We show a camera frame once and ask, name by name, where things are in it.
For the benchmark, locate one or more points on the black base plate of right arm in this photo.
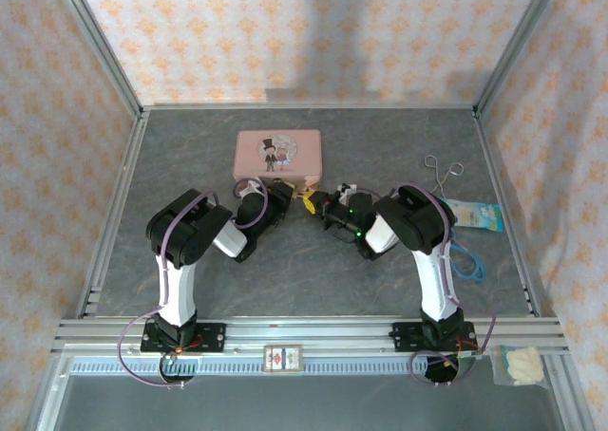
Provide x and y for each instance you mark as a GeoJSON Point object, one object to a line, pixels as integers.
{"type": "Point", "coordinates": [404, 337]}

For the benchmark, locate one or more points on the small card box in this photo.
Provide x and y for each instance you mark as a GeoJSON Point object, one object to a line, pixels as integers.
{"type": "Point", "coordinates": [283, 359]}

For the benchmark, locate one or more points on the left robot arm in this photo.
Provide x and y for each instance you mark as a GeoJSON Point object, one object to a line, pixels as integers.
{"type": "Point", "coordinates": [178, 288]}

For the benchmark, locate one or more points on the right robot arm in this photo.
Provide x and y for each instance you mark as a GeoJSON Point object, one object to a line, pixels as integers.
{"type": "Point", "coordinates": [434, 284]}

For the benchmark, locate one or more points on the white and blue snack packet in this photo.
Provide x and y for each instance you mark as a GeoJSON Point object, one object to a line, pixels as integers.
{"type": "Point", "coordinates": [475, 215]}

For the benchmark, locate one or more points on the blue plastic loop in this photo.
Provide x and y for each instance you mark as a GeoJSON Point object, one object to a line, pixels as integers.
{"type": "Point", "coordinates": [480, 266]}

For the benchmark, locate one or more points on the clear plastic zip bag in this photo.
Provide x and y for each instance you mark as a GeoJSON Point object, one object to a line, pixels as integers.
{"type": "Point", "coordinates": [501, 369]}

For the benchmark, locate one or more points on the pink wedding cartoon tin box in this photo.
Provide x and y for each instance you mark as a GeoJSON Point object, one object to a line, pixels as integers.
{"type": "Point", "coordinates": [280, 158]}

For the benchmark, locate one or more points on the black base plate of left arm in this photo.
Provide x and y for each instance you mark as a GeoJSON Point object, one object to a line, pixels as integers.
{"type": "Point", "coordinates": [211, 337]}

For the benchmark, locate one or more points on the aluminium frame post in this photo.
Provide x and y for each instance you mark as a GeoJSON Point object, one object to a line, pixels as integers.
{"type": "Point", "coordinates": [518, 46]}
{"type": "Point", "coordinates": [102, 51]}

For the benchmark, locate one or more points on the wide aluminium mounting rail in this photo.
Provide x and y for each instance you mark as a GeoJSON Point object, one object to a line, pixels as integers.
{"type": "Point", "coordinates": [309, 331]}

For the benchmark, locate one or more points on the thin aluminium table rail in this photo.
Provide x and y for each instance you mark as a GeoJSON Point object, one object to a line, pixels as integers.
{"type": "Point", "coordinates": [309, 106]}

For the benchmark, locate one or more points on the metal scissors forceps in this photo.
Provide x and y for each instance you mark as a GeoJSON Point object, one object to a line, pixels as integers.
{"type": "Point", "coordinates": [441, 180]}

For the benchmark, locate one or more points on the aluminium table side rail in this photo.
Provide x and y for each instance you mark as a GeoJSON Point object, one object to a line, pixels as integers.
{"type": "Point", "coordinates": [508, 222]}
{"type": "Point", "coordinates": [114, 212]}

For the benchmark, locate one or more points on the white cotton wad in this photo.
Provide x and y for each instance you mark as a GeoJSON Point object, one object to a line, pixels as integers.
{"type": "Point", "coordinates": [522, 365]}

